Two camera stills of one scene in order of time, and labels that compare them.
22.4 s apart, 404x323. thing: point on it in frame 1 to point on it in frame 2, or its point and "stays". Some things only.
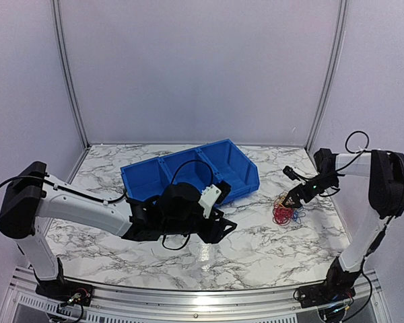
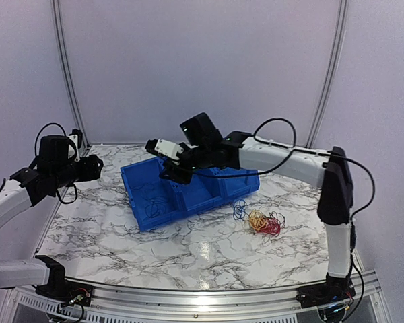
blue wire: x=295 y=215 to x=155 y=206
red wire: x=283 y=215 to x=274 y=223
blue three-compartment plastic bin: x=222 y=161 stays
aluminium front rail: x=29 y=303 stays
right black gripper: x=293 y=194 to x=177 y=174
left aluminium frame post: x=61 y=47 stays
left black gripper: x=215 y=231 to x=90 y=171
